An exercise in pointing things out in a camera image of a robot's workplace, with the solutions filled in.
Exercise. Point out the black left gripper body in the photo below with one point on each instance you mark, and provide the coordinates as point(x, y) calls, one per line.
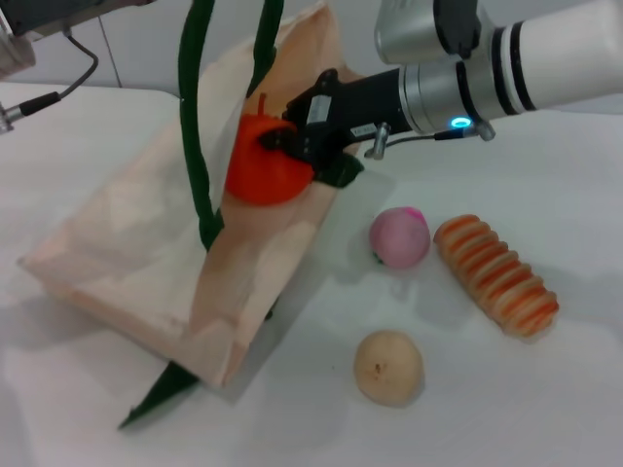
point(48, 12)

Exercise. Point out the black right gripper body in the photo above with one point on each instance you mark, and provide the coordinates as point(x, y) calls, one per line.
point(340, 107)

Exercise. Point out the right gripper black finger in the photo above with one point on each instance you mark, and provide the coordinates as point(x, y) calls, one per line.
point(280, 140)
point(309, 171)

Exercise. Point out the orange striped toy bread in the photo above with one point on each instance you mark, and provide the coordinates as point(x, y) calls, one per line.
point(496, 277)

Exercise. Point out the orange toy fruit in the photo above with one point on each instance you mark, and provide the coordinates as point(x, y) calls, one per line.
point(263, 175)

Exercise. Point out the beige toy pear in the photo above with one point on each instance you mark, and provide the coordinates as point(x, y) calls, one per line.
point(387, 367)

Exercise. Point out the pink toy peach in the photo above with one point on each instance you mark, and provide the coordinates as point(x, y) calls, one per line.
point(399, 238)

